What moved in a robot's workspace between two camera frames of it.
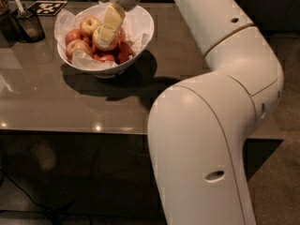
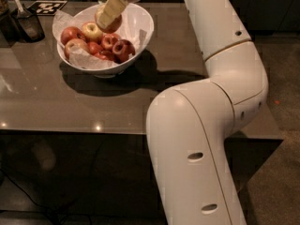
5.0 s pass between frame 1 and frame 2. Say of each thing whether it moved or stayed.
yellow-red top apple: moved
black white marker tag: stayed
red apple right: stayed
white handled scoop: stayed
